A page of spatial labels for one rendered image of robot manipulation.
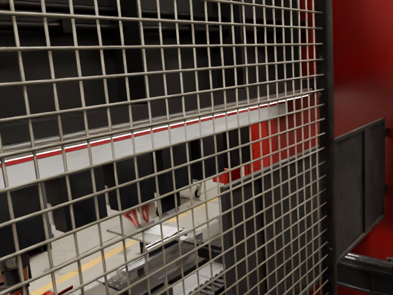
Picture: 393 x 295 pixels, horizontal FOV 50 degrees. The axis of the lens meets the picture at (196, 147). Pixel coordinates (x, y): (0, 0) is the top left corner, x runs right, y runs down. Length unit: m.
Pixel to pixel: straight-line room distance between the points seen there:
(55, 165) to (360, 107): 1.35
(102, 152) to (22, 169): 0.25
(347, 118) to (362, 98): 0.12
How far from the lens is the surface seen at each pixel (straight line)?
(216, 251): 1.39
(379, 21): 1.98
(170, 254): 1.58
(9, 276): 1.70
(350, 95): 2.02
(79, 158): 1.24
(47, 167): 1.19
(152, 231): 1.65
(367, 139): 1.74
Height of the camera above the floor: 1.60
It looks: 11 degrees down
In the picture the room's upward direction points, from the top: 5 degrees counter-clockwise
